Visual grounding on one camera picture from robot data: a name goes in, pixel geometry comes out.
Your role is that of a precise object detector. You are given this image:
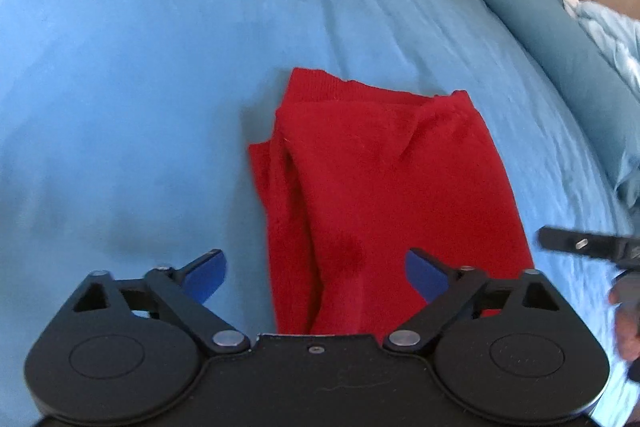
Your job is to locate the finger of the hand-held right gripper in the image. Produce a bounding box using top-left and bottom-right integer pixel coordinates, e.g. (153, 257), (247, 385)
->
(538, 227), (626, 264)

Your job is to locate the blue bed sheet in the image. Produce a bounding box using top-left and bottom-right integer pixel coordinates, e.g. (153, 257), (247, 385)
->
(0, 0), (637, 427)

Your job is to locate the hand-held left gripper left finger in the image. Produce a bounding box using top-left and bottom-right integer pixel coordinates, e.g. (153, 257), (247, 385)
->
(70, 249), (252, 356)

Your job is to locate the blue pillow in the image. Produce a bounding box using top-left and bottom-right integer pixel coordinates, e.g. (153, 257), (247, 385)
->
(457, 0), (640, 208)

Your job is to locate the red knit sweater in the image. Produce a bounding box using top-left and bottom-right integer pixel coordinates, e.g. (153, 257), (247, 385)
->
(248, 67), (536, 339)

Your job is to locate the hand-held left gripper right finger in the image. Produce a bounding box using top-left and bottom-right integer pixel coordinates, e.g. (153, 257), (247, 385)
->
(382, 248), (563, 356)

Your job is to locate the light blue folded blanket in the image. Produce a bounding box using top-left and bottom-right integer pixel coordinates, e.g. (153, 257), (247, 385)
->
(562, 0), (640, 88)

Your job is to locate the person's right hand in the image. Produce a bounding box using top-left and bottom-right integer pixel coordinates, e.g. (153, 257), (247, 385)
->
(608, 271), (640, 363)

